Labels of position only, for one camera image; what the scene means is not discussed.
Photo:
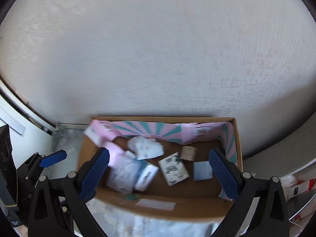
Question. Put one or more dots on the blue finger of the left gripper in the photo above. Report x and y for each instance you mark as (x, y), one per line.
(28, 175)
(53, 159)

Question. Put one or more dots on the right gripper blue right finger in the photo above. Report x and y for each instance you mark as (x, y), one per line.
(238, 219)

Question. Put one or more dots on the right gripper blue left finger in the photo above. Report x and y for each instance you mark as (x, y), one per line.
(79, 187)

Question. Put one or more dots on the small blue box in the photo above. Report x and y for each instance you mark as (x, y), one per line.
(202, 171)

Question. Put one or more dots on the clear plastic blister pack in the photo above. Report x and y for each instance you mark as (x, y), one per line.
(123, 176)

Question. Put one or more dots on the beige round jar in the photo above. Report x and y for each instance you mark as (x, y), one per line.
(188, 153)

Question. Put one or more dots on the pink fluffy cloth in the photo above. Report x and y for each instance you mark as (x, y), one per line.
(114, 151)

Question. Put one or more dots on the floral tissue pack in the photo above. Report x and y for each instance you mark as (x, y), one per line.
(173, 169)

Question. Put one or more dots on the white blue medicine box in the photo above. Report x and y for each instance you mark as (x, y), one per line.
(146, 174)

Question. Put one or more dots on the white patterned sock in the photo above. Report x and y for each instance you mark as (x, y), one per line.
(145, 148)

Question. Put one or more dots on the floral grey bed sheet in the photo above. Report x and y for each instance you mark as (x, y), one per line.
(115, 221)

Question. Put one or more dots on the white wardrobe door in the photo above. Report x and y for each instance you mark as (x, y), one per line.
(29, 132)

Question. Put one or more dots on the pink teal cardboard box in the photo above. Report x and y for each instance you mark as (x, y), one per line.
(159, 167)

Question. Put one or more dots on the red white box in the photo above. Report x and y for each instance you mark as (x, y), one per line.
(298, 183)

